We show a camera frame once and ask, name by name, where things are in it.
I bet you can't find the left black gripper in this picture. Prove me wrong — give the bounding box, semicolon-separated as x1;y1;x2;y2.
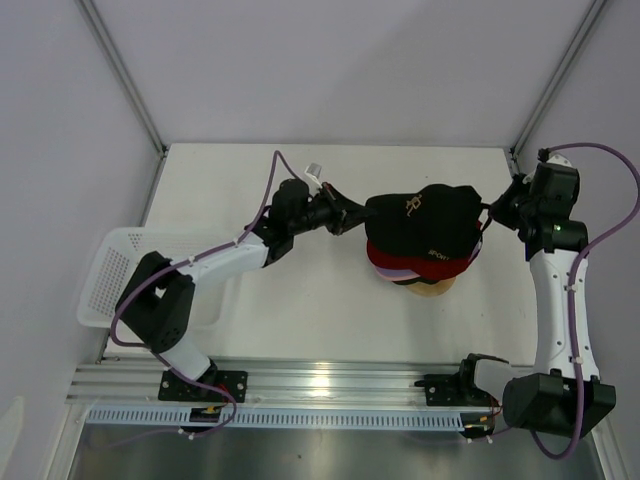
289;182;374;236

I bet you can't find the black baseball cap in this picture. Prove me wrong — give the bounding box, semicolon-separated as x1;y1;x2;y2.
365;184;484;260

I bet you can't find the lavender baseball cap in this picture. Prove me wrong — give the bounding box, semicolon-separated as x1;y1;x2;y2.
374;266;420;282

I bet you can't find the red baseball cap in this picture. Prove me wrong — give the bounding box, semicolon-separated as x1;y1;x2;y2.
365;213;484;281

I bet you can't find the dark green baseball cap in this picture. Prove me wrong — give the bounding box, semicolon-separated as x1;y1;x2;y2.
392;278;425;287

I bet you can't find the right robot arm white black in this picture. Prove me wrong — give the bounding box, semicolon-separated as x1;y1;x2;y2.
455;155;616;438

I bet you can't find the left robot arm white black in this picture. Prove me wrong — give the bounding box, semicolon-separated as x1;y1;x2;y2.
113;179;375;401

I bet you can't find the wooden hat stand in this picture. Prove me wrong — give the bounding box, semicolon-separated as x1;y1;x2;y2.
406;277;456;297

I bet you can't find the white plastic basket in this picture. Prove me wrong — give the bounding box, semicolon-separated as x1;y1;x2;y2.
77;227;241;331

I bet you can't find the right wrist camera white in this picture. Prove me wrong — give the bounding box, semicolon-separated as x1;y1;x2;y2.
537;148;573;168

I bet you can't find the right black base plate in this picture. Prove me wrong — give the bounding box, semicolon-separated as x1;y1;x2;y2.
413;373;470;407

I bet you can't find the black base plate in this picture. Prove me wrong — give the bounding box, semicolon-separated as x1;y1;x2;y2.
157;370;249;403
413;373;470;407

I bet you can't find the right aluminium frame post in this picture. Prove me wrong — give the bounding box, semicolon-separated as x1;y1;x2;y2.
508;0;612;161

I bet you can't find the aluminium frame post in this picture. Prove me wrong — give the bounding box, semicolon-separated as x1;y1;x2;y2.
508;0;612;161
74;0;167;157

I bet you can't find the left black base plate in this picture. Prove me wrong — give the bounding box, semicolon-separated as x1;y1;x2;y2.
157;370;249;403

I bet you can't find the left aluminium frame post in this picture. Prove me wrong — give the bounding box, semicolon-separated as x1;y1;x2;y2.
74;0;167;157

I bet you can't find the white slotted cable duct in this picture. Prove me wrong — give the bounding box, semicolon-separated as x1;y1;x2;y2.
86;406;464;432

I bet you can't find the aluminium mounting rail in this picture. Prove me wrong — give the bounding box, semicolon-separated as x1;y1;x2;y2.
65;356;458;411

